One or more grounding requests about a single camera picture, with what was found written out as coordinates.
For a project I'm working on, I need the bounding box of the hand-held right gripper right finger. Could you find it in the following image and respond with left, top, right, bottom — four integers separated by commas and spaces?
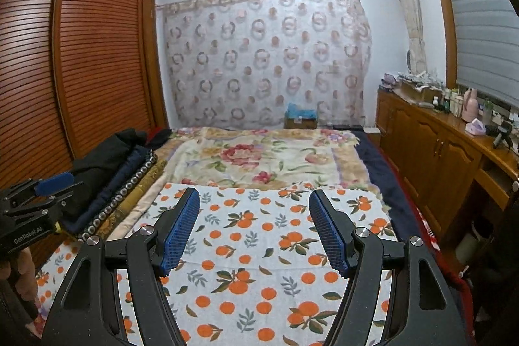
309, 190, 467, 346

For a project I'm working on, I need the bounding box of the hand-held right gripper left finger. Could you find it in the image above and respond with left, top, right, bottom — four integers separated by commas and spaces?
41, 187, 202, 346

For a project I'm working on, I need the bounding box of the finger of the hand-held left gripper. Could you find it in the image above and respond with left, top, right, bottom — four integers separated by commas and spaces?
0, 196, 74, 223
0, 173, 84, 206

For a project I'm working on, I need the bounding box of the black printed t-shirt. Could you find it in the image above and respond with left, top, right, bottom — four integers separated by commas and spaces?
69, 128, 149, 209

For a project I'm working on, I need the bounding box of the person's left hand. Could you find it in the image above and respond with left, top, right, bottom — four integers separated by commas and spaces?
13, 248, 40, 303

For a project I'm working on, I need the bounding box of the navy studded garment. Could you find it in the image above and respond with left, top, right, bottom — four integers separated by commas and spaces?
61, 145, 157, 242

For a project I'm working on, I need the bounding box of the orange-print white bed sheet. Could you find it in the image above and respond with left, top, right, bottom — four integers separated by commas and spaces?
34, 182, 400, 346

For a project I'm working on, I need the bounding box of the navy blanket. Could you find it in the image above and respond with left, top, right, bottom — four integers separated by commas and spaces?
357, 131, 426, 245

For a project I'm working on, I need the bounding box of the floral blanket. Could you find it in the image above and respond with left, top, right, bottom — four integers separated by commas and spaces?
156, 126, 384, 193

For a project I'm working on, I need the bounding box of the wooden louvered wardrobe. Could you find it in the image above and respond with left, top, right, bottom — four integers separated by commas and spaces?
0, 0, 169, 261

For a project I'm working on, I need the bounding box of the cardboard box with blue bags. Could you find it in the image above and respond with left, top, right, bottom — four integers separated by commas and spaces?
284, 103, 319, 130

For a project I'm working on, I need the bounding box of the wooden sideboard cabinet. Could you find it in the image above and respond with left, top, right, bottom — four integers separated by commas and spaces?
375, 84, 519, 217

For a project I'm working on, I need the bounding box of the white cylindrical bin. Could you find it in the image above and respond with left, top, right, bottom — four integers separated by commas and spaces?
454, 233, 487, 270

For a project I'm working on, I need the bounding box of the open cardboard box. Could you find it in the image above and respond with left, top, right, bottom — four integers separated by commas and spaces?
399, 80, 443, 104

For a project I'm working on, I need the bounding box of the row of small bottles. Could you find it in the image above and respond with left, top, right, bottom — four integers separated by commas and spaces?
432, 87, 464, 115

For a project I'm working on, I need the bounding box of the pink tissue box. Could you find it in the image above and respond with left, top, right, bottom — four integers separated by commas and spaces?
465, 119, 486, 137

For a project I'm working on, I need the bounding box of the sheer circle-patterned curtain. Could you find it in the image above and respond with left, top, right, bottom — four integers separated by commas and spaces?
156, 0, 374, 132

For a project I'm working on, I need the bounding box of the pink bottle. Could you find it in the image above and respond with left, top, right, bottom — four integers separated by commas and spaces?
462, 87, 480, 122

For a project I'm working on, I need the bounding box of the small black tripod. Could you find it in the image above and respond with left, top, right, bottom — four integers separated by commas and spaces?
484, 121, 514, 150

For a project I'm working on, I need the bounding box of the tied white lace curtain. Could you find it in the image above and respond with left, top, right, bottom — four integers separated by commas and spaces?
385, 0, 429, 76

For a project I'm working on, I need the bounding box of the grey window blind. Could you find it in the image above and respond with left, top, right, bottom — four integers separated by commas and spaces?
432, 0, 519, 107

